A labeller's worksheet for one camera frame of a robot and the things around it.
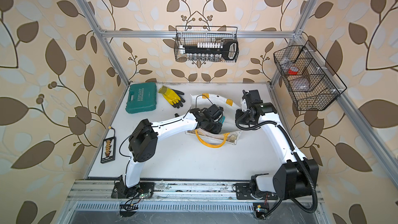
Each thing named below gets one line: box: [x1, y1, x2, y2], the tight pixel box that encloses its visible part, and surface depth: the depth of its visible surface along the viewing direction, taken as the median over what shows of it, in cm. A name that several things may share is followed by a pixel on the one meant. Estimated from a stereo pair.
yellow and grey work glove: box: [158, 85, 186, 109], surface depth 114 cm
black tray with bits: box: [100, 136, 117, 164], surface depth 88 cm
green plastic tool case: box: [125, 82, 158, 114], surface depth 108 cm
